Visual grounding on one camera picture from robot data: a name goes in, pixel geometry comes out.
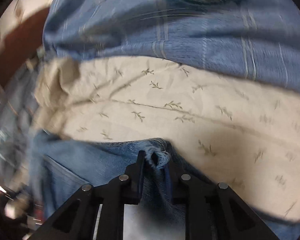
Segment light blue denim jeans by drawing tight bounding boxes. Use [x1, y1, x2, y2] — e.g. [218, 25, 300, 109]
[27, 129, 191, 240]

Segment cream leaf-print bedsheet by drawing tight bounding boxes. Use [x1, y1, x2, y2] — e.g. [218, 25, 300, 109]
[34, 56, 300, 221]

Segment brown armchair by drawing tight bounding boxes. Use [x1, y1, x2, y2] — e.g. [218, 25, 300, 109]
[0, 7, 50, 87]

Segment blue plaid cushion cover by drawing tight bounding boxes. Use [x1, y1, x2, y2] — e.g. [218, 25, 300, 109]
[43, 0, 300, 93]

